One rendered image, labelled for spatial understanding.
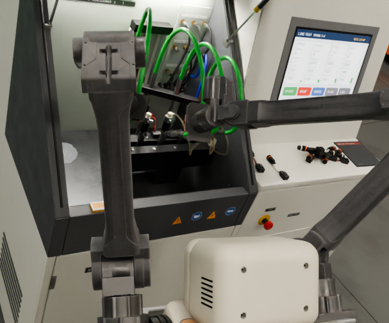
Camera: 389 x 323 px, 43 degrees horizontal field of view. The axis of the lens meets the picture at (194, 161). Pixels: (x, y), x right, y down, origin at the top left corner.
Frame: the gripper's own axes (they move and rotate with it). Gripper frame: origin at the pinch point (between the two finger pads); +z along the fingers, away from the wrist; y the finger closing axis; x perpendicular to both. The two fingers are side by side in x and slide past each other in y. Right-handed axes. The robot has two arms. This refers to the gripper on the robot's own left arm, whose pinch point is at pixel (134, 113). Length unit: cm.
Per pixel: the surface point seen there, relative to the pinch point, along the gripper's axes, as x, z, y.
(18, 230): 40, 32, 38
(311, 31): -51, 37, -45
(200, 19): -47, 34, -5
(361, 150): -23, 81, -77
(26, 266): 51, 29, 31
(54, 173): 21.3, -3.6, 16.6
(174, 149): 1.7, 33.1, -7.3
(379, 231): -4, 225, -126
